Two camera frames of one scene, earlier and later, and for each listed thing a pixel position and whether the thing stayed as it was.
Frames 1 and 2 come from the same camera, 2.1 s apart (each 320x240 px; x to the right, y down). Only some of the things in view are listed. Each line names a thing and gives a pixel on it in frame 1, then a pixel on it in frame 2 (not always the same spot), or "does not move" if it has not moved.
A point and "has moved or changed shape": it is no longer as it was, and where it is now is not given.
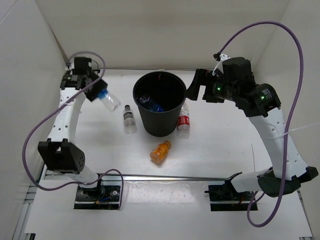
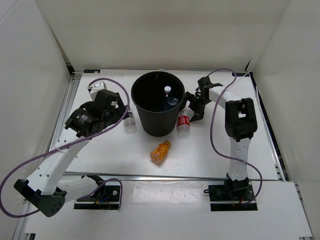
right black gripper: [201, 78] → [199, 113]
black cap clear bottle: [129, 122] does not move
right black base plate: [223, 198] does not move
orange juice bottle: [159, 153] does not move
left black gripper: [100, 84] → [118, 111]
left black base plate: [100, 197] does not move
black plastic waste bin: [160, 96] does not move
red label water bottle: [183, 124] does not move
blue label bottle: [108, 100] has moved or changed shape
